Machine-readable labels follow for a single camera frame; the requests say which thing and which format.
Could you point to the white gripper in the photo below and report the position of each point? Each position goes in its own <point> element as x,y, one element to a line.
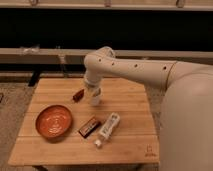
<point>93,90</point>

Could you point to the orange ceramic bowl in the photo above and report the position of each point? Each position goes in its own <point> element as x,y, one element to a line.
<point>54,121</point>

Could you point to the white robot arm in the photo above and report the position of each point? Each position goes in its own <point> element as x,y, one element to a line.
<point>186,132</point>

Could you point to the brown chocolate bar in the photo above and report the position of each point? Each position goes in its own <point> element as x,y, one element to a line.
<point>89,127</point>

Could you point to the clear plastic water bottle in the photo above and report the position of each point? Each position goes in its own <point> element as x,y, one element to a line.
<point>107,129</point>

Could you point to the grey metal rail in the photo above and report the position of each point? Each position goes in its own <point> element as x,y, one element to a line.
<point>51,56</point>

